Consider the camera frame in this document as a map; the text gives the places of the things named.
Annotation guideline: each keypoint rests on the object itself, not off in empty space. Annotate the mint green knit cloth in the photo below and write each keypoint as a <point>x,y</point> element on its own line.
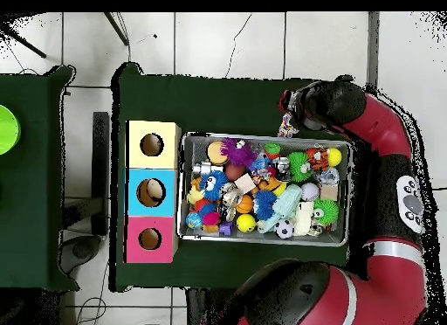
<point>285,205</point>

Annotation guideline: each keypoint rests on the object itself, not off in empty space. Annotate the green covered side table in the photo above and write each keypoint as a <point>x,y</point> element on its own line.
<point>35,199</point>

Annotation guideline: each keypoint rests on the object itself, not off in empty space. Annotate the black and white soccer ball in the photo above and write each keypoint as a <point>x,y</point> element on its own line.
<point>284,229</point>

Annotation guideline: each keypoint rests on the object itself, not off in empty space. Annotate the cream knit cloth roll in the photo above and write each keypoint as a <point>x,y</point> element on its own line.
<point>304,217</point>

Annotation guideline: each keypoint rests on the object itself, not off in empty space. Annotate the yellow ball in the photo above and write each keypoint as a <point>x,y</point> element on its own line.
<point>246,223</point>

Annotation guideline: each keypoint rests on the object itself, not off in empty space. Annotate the lime green round object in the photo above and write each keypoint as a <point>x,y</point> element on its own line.
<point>5,129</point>

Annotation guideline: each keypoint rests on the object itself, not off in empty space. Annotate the green spiky ball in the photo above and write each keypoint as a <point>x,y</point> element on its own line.
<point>325,212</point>

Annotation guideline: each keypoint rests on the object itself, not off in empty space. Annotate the purple spiky ball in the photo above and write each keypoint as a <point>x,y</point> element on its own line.
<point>240,152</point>

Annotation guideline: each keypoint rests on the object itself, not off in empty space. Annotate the orange tiger plush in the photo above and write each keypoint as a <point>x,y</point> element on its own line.
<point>318,157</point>

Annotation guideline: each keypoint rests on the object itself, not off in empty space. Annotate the black upright bar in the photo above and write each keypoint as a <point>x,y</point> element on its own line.
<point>100,164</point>

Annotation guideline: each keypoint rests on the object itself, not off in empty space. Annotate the blue fuzzy monster toy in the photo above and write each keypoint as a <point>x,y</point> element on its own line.
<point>213,185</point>

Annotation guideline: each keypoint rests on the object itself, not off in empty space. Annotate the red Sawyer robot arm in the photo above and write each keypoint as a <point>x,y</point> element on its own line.
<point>384,129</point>

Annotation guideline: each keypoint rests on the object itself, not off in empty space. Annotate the dark green tablecloth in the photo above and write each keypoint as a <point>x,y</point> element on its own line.
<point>209,101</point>

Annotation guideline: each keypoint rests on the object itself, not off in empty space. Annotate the black tripod leg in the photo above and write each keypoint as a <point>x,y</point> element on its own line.
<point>117,29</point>
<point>24,42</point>

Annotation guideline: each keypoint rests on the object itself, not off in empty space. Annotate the clear mesh bin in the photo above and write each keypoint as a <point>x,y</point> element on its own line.
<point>194,149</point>

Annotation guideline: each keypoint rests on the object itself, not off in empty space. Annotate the brown toy football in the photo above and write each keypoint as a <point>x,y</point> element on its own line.
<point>235,173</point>

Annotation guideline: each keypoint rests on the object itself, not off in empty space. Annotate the wooden three-hole box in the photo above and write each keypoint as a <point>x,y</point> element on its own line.
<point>167,192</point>

